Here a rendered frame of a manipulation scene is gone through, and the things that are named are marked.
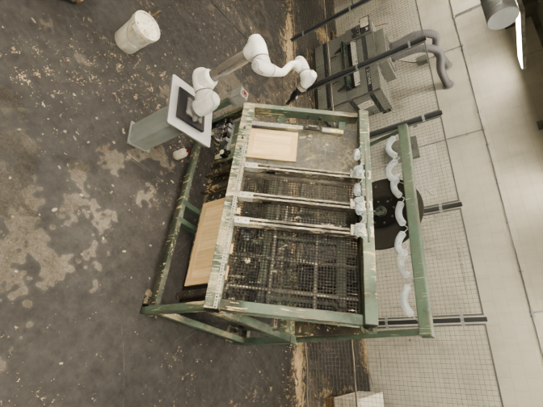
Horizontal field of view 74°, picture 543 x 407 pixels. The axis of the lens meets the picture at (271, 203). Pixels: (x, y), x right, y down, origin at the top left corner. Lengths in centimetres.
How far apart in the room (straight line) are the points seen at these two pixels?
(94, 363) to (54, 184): 142
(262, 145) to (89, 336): 223
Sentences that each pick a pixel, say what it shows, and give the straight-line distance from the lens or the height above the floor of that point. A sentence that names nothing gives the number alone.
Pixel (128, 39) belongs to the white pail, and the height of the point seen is 18.
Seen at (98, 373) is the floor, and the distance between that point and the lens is 335.
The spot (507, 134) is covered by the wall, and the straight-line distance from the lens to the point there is 841.
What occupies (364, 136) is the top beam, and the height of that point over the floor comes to 187.
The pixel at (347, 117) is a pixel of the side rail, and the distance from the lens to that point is 399.
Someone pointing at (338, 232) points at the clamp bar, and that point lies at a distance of 312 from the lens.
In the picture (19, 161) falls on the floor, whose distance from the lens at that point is 322.
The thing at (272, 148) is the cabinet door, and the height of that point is 109.
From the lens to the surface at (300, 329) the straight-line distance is 350.
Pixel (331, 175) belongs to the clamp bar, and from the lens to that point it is 341.
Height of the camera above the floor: 284
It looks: 32 degrees down
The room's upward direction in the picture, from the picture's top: 76 degrees clockwise
